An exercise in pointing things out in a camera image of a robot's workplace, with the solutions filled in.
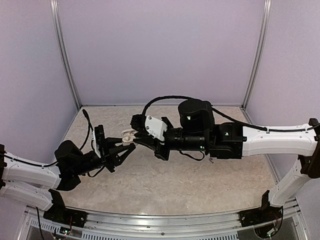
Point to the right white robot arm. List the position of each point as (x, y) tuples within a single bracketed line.
[(234, 140)]

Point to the aluminium frame post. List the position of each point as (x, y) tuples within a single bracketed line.
[(258, 53), (54, 5)]

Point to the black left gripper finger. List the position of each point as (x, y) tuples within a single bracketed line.
[(121, 152), (113, 142)]

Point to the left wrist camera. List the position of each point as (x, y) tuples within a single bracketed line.
[(98, 136)]

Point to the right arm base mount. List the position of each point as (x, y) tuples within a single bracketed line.
[(262, 214)]

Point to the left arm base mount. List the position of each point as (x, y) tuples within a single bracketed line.
[(59, 213)]

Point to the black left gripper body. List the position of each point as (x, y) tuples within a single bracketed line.
[(106, 158)]

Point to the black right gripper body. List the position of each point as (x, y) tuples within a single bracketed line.
[(163, 155)]

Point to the right aluminium frame post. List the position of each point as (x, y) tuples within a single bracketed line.
[(258, 53)]

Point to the front aluminium rail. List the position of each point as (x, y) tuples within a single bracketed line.
[(208, 226)]

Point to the left aluminium frame post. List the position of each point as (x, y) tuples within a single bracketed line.
[(54, 5)]

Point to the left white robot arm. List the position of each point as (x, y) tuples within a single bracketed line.
[(40, 185)]

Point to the white earbud charging case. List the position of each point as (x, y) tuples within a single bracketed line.
[(128, 136)]

